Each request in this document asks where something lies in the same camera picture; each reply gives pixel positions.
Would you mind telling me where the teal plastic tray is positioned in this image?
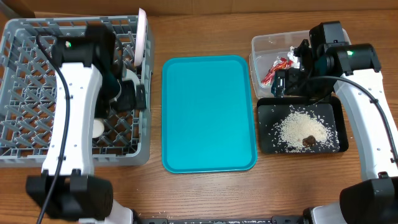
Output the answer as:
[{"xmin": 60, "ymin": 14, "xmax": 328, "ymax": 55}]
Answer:
[{"xmin": 161, "ymin": 55, "xmax": 257, "ymax": 174}]

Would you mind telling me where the brown food scrap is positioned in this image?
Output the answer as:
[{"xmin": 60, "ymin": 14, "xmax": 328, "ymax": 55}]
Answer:
[{"xmin": 302, "ymin": 135, "xmax": 317, "ymax": 147}]

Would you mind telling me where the large white plate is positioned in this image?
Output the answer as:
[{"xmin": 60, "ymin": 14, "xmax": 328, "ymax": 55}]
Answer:
[{"xmin": 134, "ymin": 8, "xmax": 147, "ymax": 67}]

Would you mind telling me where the black tray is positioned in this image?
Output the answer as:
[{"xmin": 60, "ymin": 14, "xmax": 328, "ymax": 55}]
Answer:
[{"xmin": 257, "ymin": 96, "xmax": 349, "ymax": 154}]

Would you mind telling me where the grey dishwasher rack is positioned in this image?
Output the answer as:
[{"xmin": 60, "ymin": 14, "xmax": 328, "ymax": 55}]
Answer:
[{"xmin": 1, "ymin": 16, "xmax": 151, "ymax": 167}]

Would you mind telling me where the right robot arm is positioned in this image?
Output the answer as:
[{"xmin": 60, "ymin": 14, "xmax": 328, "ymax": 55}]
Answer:
[{"xmin": 271, "ymin": 21, "xmax": 397, "ymax": 224}]

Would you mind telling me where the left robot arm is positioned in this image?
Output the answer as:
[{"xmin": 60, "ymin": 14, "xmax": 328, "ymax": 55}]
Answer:
[{"xmin": 25, "ymin": 24, "xmax": 147, "ymax": 223}]

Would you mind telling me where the red snack wrapper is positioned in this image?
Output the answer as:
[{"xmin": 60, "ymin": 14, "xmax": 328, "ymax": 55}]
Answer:
[{"xmin": 261, "ymin": 57, "xmax": 293, "ymax": 85}]

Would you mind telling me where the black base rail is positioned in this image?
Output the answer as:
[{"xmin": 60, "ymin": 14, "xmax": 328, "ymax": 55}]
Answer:
[{"xmin": 133, "ymin": 214, "xmax": 312, "ymax": 224}]

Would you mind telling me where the clear plastic bin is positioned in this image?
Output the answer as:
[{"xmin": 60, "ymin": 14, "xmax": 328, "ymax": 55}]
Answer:
[{"xmin": 249, "ymin": 27, "xmax": 352, "ymax": 99}]

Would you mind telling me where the white paper cup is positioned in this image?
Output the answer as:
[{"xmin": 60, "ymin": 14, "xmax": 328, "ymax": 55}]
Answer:
[{"xmin": 93, "ymin": 118, "xmax": 104, "ymax": 138}]

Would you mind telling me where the white tissue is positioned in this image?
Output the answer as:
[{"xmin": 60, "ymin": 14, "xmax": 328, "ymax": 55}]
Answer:
[{"xmin": 287, "ymin": 46, "xmax": 300, "ymax": 68}]

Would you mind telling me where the grey bowl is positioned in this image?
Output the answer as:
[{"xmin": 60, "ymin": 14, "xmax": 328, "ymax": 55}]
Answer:
[{"xmin": 122, "ymin": 68, "xmax": 141, "ymax": 90}]

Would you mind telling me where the white rice pile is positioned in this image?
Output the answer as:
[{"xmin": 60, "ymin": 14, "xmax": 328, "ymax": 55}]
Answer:
[{"xmin": 262, "ymin": 104, "xmax": 340, "ymax": 154}]

